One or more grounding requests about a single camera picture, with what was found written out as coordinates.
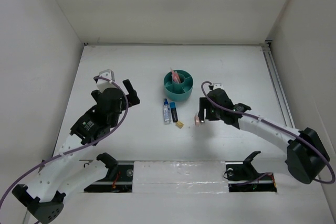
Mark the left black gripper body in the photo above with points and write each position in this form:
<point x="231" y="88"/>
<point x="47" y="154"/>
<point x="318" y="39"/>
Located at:
<point x="114" y="121"/>

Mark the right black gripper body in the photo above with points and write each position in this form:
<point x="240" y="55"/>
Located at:
<point x="213" y="114"/>

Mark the yellow eraser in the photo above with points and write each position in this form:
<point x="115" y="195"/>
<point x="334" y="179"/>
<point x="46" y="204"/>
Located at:
<point x="179" y="124"/>

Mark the pink purple pen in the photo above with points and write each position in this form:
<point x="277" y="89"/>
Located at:
<point x="175" y="77"/>

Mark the red pink pen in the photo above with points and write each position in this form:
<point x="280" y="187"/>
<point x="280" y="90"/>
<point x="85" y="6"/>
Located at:
<point x="173" y="75"/>

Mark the orange marker pen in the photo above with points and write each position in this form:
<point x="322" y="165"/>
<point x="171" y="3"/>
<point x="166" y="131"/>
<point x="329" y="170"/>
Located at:
<point x="178" y="77"/>

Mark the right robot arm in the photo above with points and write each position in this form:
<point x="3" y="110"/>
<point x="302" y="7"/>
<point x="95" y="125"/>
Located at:
<point x="306" y="155"/>

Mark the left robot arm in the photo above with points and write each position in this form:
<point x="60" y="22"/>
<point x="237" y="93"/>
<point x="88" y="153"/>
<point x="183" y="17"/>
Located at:
<point x="44" y="196"/>

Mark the teal round compartment organizer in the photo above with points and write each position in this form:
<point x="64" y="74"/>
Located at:
<point x="178" y="92"/>

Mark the black marker blue cap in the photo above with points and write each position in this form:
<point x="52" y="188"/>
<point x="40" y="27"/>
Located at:
<point x="173" y="112"/>

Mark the clear spray bottle blue cap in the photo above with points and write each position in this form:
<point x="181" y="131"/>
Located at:
<point x="166" y="112"/>

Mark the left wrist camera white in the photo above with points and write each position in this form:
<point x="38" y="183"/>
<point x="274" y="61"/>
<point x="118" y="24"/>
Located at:
<point x="105" y="79"/>

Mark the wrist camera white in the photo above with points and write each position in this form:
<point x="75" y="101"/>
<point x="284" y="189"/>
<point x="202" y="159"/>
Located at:
<point x="105" y="79"/>
<point x="214" y="86"/>

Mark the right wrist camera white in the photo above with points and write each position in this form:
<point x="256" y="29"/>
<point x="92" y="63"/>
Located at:
<point x="214" y="86"/>

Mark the aluminium rail right side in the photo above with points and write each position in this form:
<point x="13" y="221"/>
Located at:
<point x="275" y="79"/>

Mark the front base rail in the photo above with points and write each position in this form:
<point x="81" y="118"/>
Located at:
<point x="166" y="177"/>

